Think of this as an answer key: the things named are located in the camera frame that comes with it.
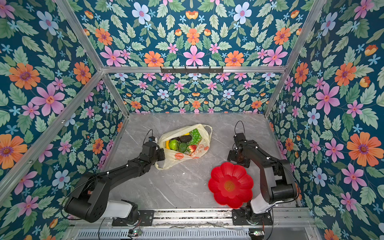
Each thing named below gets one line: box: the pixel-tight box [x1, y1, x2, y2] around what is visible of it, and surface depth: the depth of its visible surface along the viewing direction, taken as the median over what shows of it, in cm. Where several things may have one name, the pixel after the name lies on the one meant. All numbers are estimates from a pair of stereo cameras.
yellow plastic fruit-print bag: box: [155, 123, 213, 170], surface depth 98 cm
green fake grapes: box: [189, 128, 203, 146], surface depth 103 cm
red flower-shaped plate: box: [208, 162, 254, 209], surface depth 86 cm
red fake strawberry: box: [188, 145, 197, 154], surface depth 97 cm
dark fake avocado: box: [179, 135, 192, 143], surface depth 102 cm
